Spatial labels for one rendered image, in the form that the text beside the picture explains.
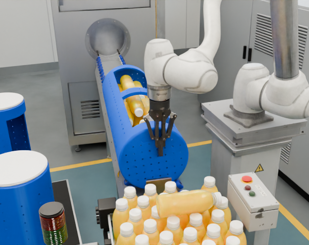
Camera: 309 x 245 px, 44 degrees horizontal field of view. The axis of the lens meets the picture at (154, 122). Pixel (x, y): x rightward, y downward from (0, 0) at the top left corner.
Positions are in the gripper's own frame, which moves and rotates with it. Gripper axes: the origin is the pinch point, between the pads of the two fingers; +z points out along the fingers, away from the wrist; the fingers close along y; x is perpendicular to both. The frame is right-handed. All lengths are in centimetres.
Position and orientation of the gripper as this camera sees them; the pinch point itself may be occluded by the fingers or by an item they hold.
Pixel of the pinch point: (160, 146)
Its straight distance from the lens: 149.3
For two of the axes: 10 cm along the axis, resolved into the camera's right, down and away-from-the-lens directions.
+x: -2.0, -4.1, 8.9
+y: 9.8, -1.0, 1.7
